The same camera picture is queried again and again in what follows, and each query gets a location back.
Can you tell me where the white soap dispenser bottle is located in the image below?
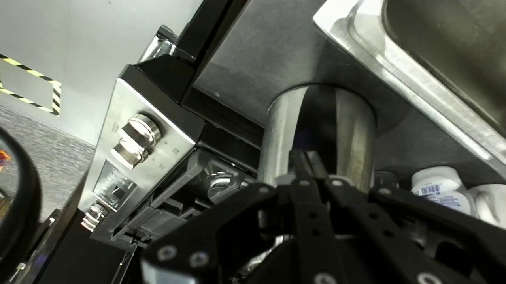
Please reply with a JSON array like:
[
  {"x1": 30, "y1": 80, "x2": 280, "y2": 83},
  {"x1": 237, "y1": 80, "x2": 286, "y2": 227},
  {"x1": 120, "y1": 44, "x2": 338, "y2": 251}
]
[{"x1": 409, "y1": 164, "x2": 476, "y2": 218}]

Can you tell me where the stainless steel sink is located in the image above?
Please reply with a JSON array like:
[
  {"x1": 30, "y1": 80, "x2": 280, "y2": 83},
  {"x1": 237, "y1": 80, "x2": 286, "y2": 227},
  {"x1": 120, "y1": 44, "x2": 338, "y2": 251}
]
[{"x1": 311, "y1": 0, "x2": 506, "y2": 180}]

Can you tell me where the stainless steel stove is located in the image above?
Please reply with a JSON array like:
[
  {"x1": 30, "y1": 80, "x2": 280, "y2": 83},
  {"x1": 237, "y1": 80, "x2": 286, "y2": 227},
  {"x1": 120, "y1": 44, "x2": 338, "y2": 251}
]
[{"x1": 30, "y1": 0, "x2": 265, "y2": 284}]

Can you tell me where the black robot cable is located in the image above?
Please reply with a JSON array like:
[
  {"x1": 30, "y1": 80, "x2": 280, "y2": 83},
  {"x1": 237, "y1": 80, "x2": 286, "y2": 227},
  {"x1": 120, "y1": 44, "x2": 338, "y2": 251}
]
[{"x1": 0, "y1": 125, "x2": 44, "y2": 267}]

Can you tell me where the white mug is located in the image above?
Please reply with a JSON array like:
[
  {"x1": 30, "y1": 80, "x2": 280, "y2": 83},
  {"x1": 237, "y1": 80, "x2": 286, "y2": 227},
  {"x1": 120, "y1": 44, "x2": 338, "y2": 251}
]
[{"x1": 465, "y1": 181, "x2": 506, "y2": 230}]

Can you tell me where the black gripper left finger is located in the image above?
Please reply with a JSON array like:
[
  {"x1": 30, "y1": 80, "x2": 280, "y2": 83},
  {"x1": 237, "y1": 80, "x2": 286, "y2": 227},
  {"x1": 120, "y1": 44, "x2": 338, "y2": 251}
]
[{"x1": 140, "y1": 148, "x2": 324, "y2": 284}]

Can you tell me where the silver electric kettle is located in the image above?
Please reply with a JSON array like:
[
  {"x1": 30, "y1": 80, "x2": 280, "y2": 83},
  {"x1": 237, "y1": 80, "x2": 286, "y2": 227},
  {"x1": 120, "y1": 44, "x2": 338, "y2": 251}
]
[{"x1": 256, "y1": 83, "x2": 378, "y2": 194}]

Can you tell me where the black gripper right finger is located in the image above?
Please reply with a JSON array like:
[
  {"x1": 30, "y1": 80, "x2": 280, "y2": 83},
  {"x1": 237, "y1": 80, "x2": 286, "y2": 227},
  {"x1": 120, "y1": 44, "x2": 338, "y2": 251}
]
[{"x1": 314, "y1": 150, "x2": 506, "y2": 284}]

